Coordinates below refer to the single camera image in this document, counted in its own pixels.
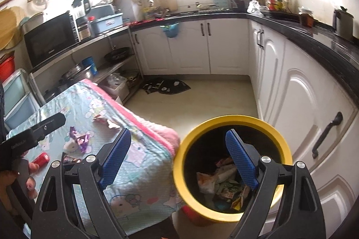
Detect metal kitchen shelf rack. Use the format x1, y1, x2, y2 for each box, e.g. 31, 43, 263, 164
28, 26, 144, 105

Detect red drink can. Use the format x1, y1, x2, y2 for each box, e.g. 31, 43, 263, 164
32, 153, 50, 168

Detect cartoon cat printed blanket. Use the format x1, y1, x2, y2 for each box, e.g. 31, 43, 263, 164
6, 79, 186, 223

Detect black microwave oven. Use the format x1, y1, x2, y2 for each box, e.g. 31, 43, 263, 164
24, 11, 81, 69

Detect blue hanging waste bin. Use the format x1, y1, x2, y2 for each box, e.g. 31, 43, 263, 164
160, 22, 180, 39

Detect brown lidded jar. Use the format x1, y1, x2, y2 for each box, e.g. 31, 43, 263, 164
298, 7, 315, 28

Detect clear crumpled plastic bag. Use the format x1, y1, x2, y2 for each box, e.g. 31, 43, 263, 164
247, 0, 267, 16

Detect red plastic basin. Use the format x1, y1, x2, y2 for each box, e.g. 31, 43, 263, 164
0, 55, 16, 83

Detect white kitchen cabinets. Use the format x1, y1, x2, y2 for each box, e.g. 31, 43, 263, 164
130, 17, 359, 239

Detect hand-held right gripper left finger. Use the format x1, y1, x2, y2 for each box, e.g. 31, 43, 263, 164
32, 129, 132, 239

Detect blue plastic dish basket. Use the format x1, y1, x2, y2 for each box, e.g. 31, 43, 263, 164
91, 13, 124, 35

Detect grey lidded pot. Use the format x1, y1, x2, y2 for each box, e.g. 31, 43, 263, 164
333, 6, 355, 39

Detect black floor mat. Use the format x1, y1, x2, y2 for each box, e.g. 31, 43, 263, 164
142, 77, 191, 95

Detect large steel steamer pot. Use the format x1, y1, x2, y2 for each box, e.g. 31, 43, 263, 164
60, 63, 95, 83

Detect dark foil wrapper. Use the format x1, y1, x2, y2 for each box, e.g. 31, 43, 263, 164
62, 153, 82, 165

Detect black kitchen countertop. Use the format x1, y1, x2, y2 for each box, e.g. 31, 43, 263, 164
129, 10, 359, 74

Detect shiny purple candy wrapper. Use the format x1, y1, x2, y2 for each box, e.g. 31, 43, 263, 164
76, 132, 92, 154

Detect yellow trash bin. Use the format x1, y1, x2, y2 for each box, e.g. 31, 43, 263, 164
172, 115, 293, 228

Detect pale plastic drawer cabinet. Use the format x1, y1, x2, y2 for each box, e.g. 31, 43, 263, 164
3, 68, 41, 130

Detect yellow snack wrapper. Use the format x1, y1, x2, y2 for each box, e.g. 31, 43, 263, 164
231, 186, 251, 211

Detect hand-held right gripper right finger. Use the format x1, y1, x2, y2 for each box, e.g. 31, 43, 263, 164
226, 129, 327, 239

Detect person's left hand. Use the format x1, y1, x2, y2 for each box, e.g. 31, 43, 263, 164
0, 162, 40, 214

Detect black wok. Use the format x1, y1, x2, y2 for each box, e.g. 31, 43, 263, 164
104, 47, 131, 63

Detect blue plastic jar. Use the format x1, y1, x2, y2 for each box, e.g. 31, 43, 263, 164
82, 57, 98, 75

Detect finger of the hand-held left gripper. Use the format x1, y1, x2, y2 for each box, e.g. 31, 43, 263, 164
31, 113, 67, 141

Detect pink snack wrapper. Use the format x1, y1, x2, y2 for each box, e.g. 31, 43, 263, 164
215, 157, 233, 170

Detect clear plastic storage box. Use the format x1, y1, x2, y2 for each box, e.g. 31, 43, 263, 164
99, 73, 131, 101

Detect green snack packet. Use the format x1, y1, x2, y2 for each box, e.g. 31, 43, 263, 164
219, 181, 243, 200

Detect wooden cutting board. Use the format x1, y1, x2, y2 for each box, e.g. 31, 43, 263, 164
0, 6, 27, 51

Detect white plastic snack bag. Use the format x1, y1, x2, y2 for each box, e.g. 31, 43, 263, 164
196, 164, 239, 195

